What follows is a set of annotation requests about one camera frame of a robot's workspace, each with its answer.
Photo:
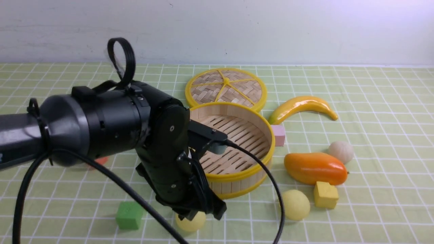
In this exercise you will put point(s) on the green cube block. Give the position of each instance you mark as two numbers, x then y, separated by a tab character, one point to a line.
129	215

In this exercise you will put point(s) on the yellow bun front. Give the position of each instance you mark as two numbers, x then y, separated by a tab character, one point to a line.
191	225

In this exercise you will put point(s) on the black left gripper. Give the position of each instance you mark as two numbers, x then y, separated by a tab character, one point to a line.
167	164

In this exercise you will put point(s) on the woven bamboo steamer lid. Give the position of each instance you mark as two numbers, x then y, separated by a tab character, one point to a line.
226	85

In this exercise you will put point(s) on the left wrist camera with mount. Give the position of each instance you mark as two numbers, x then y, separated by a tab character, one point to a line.
203	138

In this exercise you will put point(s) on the white bun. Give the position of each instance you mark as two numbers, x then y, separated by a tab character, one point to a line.
341	150

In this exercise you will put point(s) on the red cube block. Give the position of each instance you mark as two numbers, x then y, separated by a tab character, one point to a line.
100	161

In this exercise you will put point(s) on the yellow bun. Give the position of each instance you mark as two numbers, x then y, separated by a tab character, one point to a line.
191	225
296	205

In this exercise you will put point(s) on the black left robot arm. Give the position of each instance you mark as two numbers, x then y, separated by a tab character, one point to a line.
87	122

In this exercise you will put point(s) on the pink cube block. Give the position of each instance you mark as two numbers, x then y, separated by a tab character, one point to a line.
279	135

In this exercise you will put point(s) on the yellow toy banana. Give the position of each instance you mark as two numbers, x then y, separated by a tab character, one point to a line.
300	104

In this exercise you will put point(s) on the orange toy mango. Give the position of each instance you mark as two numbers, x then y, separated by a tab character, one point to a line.
309	168

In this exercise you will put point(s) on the yellow cube block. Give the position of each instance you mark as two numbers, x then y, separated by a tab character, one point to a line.
325	195

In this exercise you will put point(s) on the yellow-rimmed bamboo steamer tray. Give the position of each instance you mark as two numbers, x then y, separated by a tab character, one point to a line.
234	173

